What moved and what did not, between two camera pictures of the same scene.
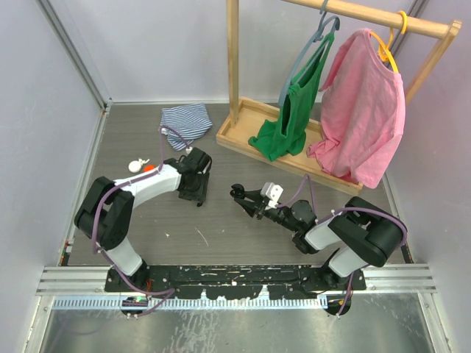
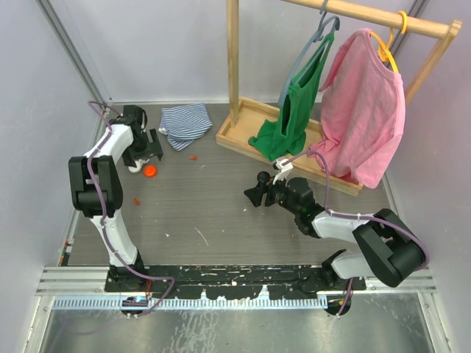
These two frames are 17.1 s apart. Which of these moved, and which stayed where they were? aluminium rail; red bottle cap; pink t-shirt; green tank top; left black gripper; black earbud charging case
Moved: black earbud charging case; left black gripper
Stayed: pink t-shirt; green tank top; red bottle cap; aluminium rail
